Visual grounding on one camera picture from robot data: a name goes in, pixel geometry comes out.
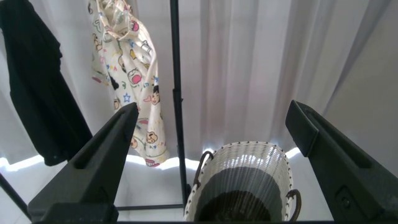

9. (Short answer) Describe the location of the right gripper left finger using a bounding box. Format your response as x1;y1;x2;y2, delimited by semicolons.
27;101;140;223

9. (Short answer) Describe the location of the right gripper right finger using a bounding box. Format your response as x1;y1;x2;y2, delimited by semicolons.
285;99;398;223

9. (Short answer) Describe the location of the black garment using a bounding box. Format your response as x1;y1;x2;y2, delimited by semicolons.
0;0;94;167

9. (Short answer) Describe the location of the cream printed garment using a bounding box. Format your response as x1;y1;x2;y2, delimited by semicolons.
87;0;170;168

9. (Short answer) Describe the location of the white laundry basket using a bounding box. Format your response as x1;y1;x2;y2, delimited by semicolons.
183;140;303;223

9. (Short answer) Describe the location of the black clothes rack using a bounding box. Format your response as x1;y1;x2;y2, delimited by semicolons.
0;0;192;220

